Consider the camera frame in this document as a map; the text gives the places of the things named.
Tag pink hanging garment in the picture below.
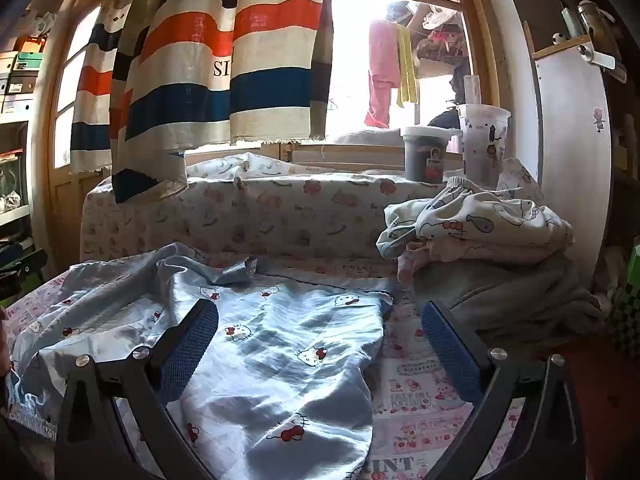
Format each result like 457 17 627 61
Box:
364 20 401 129

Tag white door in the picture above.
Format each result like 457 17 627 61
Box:
530 35 613 301

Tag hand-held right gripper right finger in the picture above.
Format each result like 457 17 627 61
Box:
421 301 586 480

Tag yellow hanging cloth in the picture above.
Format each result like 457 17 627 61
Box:
395 25 420 108

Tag pink folded garment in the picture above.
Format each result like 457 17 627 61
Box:
397 237 566 283

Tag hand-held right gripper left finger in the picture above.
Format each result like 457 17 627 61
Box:
55 298 221 480

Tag green checkered box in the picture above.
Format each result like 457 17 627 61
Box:
607 245 640 356

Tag stack of shoe boxes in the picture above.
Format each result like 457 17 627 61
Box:
0 35 46 116

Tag cream printed headboard cover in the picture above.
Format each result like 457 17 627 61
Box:
80 152 543 266

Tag light blue cat-print pants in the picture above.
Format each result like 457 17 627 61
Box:
10 242 401 480

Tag dark container with white lid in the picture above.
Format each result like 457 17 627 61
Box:
400 126 463 184

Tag metal door handle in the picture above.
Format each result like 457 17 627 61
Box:
577 0 628 83

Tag tall printed plastic cup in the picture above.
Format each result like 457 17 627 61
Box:
456 104 512 188

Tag white cat-print garment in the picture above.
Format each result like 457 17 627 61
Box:
376 176 576 261

